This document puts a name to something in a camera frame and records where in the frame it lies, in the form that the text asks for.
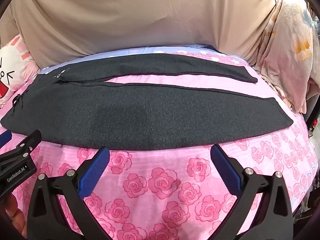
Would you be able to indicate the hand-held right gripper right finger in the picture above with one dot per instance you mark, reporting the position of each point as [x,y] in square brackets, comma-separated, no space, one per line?
[225,164]

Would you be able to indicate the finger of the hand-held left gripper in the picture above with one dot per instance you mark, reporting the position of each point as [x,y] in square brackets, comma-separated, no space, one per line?
[26,147]
[5,137]

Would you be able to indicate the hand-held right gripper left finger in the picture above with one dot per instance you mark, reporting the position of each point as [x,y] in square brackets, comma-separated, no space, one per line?
[94,169]

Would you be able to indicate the dark grey pants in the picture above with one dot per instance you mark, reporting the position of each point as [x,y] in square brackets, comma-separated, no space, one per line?
[150,120]

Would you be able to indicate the person's left hand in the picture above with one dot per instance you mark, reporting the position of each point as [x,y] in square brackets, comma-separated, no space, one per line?
[15,217]

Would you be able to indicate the cartoon face pillow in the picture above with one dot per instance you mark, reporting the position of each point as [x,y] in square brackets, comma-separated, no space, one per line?
[10,75]

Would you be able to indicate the pink rose print bed sheet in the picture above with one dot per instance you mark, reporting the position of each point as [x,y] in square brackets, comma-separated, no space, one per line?
[162,180]

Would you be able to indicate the pale floral blanket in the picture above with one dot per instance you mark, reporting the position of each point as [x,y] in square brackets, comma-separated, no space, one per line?
[287,55]

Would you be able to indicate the beige duvet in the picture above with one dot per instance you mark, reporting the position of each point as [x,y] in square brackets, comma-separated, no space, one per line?
[150,17]

